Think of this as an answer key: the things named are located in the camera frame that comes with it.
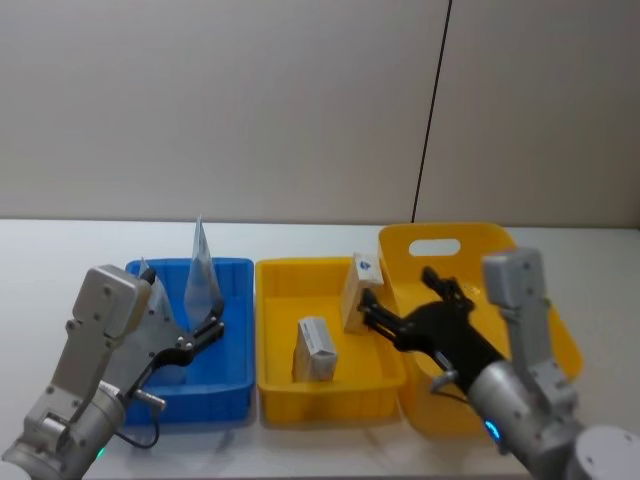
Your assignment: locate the left gripper thin dark cable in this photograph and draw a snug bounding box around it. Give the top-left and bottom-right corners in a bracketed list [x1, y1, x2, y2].
[118, 388, 169, 451]

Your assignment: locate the right gripper thin dark cable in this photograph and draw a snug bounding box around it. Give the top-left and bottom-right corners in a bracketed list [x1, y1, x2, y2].
[431, 368, 472, 402]

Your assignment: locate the thin black wall strip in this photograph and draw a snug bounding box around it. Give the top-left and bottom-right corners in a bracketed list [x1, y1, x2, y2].
[410, 0, 455, 224]

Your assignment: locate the yellow plastic bin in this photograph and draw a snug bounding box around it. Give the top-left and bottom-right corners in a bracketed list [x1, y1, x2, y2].
[254, 256, 408, 427]

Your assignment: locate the gripper thin dark cable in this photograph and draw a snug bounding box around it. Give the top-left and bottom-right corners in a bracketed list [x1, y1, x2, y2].
[118, 388, 169, 451]
[431, 368, 472, 402]

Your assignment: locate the cardboard box with white label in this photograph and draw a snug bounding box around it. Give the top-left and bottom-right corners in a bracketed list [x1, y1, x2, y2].
[290, 315, 339, 384]

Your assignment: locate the tall clear plastic bag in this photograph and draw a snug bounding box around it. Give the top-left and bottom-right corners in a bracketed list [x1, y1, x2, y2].
[182, 214, 220, 329]

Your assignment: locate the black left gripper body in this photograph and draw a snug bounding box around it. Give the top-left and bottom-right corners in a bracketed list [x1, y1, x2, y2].
[131, 342, 202, 395]

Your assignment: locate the yellow basket with handle hole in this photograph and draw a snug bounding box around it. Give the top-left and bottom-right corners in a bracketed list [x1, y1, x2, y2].
[377, 221, 586, 441]

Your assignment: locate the blue plastic bin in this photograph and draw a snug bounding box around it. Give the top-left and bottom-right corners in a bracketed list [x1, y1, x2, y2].
[122, 256, 255, 429]

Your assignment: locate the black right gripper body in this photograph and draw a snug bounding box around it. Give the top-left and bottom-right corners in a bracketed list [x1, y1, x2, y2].
[396, 298, 511, 397]

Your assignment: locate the cardboard box with blue mark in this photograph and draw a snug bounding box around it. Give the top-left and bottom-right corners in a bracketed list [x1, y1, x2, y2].
[341, 252, 386, 336]

